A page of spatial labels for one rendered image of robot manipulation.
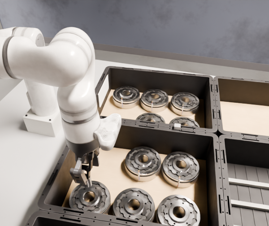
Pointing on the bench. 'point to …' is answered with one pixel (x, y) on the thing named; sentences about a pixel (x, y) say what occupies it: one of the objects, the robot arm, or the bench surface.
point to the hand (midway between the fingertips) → (90, 171)
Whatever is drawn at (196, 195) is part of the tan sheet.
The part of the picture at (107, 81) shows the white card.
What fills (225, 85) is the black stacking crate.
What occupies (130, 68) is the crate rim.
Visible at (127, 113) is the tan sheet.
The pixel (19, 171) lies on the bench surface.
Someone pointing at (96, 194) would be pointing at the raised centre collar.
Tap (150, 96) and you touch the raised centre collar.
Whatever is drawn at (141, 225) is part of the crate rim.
